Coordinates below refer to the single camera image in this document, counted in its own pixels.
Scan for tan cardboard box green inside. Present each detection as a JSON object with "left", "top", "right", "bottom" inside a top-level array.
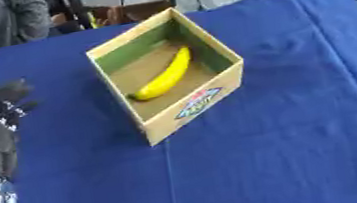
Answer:
[{"left": 80, "top": 0, "right": 256, "bottom": 155}]

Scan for yellow toy banana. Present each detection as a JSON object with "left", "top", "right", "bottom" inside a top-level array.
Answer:
[{"left": 122, "top": 44, "right": 198, "bottom": 104}]

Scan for brown cardboard box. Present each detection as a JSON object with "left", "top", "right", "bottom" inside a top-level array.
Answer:
[{"left": 81, "top": 0, "right": 177, "bottom": 31}]

